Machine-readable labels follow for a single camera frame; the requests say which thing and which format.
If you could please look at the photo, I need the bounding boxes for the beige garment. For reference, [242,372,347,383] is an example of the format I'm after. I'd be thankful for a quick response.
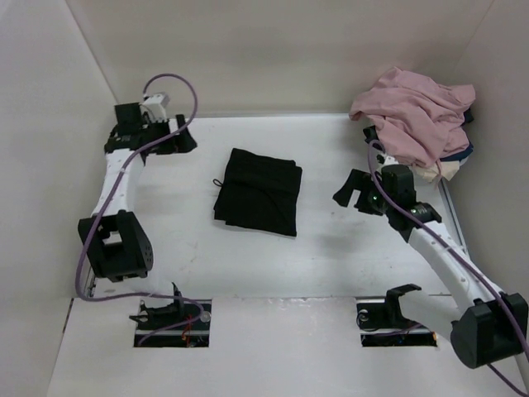
[412,161,460,183]

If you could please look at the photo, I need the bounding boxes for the pink garment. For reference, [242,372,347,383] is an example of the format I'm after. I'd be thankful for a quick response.
[349,67,476,168]

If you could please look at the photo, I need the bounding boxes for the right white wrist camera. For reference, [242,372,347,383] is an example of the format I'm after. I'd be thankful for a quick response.
[375,152,399,168]

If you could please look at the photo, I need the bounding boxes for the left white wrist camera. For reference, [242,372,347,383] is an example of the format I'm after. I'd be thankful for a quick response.
[141,92,170,122]

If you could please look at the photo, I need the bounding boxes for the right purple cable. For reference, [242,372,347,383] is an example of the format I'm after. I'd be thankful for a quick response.
[367,139,529,397]

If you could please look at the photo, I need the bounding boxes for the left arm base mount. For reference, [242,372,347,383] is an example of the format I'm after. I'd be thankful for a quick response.
[129,283,212,348]

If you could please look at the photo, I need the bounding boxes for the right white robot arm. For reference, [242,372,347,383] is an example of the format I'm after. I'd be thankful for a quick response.
[333,165,528,369]

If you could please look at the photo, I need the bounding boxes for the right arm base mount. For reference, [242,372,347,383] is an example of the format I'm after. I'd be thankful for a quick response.
[355,284,437,347]

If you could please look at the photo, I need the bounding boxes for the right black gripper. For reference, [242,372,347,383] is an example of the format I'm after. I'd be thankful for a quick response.
[333,170,394,217]

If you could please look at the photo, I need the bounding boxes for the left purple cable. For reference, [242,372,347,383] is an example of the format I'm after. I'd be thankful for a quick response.
[74,73,207,347]

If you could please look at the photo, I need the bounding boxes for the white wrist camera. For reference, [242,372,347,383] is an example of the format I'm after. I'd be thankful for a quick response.
[375,152,399,168]
[141,92,170,122]

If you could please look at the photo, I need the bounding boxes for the purple cable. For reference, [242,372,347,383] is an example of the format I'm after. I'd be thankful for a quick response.
[367,139,529,397]
[74,73,207,347]

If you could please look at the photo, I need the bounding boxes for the black trousers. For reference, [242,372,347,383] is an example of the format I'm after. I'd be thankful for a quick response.
[213,148,303,237]

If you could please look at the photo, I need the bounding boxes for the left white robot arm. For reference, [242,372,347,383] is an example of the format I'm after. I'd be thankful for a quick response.
[78,97,197,283]

